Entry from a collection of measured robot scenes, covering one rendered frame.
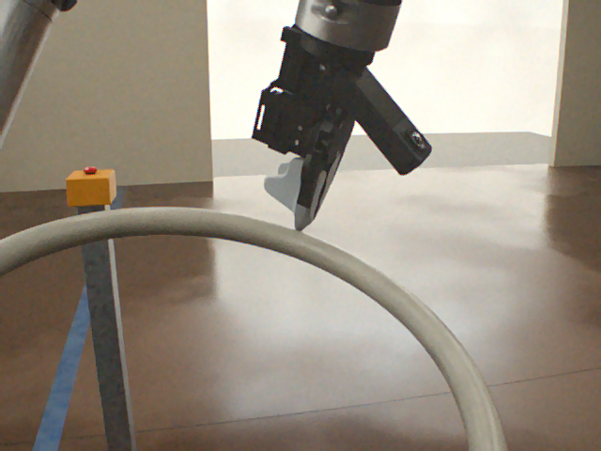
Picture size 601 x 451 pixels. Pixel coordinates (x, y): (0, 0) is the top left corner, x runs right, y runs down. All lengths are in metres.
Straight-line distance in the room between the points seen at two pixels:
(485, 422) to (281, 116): 0.33
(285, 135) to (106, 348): 1.40
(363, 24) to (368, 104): 0.07
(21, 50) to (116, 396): 1.25
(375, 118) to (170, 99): 6.08
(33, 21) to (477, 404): 0.83
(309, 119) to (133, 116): 6.08
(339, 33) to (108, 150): 6.21
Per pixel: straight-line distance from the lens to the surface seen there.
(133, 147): 6.65
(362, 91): 0.54
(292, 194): 0.61
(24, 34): 1.01
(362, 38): 0.52
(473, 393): 0.52
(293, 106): 0.56
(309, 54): 0.57
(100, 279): 1.81
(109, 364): 1.92
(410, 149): 0.54
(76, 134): 6.69
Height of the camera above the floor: 1.41
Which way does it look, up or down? 17 degrees down
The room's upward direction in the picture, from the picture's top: straight up
